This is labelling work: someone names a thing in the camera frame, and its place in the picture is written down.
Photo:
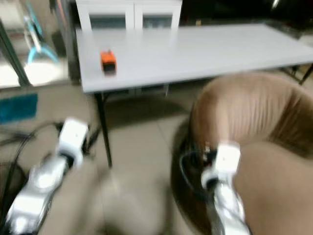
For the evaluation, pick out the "large brown fabric pillow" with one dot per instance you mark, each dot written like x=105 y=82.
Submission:
x=249 y=107

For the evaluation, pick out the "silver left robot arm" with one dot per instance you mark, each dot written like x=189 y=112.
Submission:
x=36 y=191

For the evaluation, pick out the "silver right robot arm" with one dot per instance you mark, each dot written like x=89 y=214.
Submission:
x=227 y=205

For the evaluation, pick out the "grey metal floor bar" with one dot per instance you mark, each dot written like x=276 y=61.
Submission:
x=13 y=138

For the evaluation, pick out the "teal floor mat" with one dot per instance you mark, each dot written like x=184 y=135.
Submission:
x=17 y=107

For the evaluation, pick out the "white long table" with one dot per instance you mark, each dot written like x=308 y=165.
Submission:
x=200 y=54

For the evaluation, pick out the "orange and black device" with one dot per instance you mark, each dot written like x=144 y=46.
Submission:
x=108 y=59

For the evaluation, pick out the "white cabinet with glass doors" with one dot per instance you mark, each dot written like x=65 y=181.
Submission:
x=132 y=10

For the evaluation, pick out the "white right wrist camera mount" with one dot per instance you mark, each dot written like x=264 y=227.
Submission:
x=227 y=159

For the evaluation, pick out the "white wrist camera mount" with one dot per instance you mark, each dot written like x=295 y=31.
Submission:
x=73 y=139
x=227 y=159

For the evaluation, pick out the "dark metal door frame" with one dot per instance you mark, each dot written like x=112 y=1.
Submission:
x=13 y=58

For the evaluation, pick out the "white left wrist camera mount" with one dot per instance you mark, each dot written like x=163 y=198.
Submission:
x=73 y=139

